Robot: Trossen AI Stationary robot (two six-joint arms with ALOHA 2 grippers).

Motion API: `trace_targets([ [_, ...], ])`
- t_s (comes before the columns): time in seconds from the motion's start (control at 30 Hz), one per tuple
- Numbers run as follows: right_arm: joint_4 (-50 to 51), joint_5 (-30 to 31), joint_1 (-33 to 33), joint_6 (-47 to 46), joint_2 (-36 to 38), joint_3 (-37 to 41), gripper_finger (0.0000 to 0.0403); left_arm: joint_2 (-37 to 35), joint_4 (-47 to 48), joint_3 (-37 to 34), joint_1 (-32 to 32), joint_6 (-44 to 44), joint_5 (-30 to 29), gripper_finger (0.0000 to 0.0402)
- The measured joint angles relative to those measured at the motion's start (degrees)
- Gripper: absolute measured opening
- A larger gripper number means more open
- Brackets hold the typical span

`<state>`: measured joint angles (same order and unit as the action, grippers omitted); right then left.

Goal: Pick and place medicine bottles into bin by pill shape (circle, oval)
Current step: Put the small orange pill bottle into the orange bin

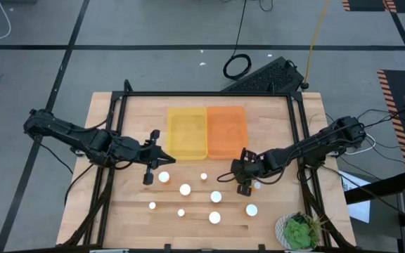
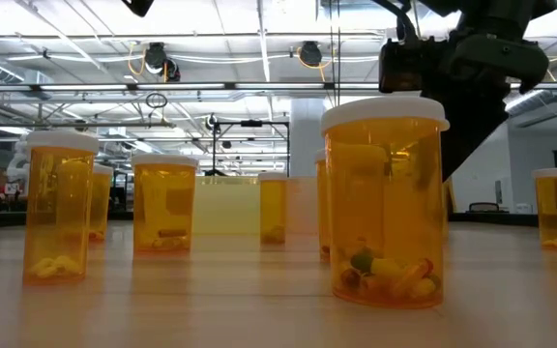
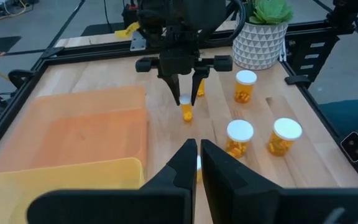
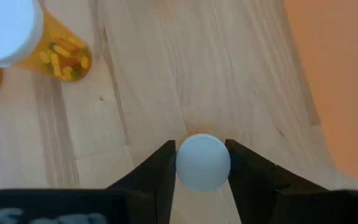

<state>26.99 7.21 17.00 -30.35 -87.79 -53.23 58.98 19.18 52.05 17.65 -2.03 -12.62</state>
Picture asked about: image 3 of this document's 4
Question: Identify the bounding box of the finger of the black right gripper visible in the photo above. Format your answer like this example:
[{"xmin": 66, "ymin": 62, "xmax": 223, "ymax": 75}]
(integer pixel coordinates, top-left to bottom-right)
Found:
[
  {"xmin": 162, "ymin": 73, "xmax": 181, "ymax": 106},
  {"xmin": 190, "ymin": 67, "xmax": 211, "ymax": 106}
]

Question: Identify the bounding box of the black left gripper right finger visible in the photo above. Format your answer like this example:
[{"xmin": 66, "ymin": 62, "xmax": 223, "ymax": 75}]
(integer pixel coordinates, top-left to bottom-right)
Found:
[{"xmin": 201, "ymin": 139, "xmax": 358, "ymax": 224}]

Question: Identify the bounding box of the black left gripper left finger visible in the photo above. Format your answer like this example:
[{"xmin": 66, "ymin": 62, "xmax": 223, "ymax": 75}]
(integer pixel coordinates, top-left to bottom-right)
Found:
[{"xmin": 26, "ymin": 139, "xmax": 198, "ymax": 224}]

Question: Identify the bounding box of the small amber pill bottle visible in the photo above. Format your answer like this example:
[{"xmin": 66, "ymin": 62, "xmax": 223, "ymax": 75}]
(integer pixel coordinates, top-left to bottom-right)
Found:
[
  {"xmin": 178, "ymin": 94, "xmax": 195, "ymax": 123},
  {"xmin": 196, "ymin": 79, "xmax": 206, "ymax": 97}
]

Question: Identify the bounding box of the yellow translucent plastic bin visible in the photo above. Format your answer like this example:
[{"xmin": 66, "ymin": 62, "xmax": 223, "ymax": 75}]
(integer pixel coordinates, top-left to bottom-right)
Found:
[{"xmin": 0, "ymin": 157, "xmax": 145, "ymax": 224}]

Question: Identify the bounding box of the orange translucent plastic bin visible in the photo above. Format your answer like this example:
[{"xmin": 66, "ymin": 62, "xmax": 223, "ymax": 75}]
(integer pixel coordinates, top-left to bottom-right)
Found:
[{"xmin": 0, "ymin": 85, "xmax": 150, "ymax": 175}]

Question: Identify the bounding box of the yellow paper tag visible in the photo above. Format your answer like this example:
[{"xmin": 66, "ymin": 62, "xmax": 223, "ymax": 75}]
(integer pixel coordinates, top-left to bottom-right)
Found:
[{"xmin": 114, "ymin": 21, "xmax": 141, "ymax": 40}]

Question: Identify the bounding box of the potted green succulent plant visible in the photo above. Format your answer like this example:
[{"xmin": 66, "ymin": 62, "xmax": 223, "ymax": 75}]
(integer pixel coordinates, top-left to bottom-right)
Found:
[{"xmin": 231, "ymin": 0, "xmax": 295, "ymax": 71}]

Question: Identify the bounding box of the black panel with white labels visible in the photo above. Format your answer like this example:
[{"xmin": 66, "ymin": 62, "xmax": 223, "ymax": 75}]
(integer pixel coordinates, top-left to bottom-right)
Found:
[{"xmin": 286, "ymin": 30, "xmax": 341, "ymax": 83}]

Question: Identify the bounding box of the silver metal bracket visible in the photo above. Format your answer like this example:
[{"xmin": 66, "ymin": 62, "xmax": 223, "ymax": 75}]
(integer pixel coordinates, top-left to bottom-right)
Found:
[{"xmin": 130, "ymin": 30, "xmax": 147, "ymax": 52}]

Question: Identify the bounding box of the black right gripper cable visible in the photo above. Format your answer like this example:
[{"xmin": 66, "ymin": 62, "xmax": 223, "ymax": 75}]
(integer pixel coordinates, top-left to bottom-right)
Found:
[{"xmin": 202, "ymin": 0, "xmax": 248, "ymax": 46}]

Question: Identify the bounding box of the black aluminium table frame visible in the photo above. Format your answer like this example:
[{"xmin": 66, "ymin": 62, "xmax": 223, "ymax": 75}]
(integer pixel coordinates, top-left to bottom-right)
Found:
[{"xmin": 0, "ymin": 18, "xmax": 358, "ymax": 187}]

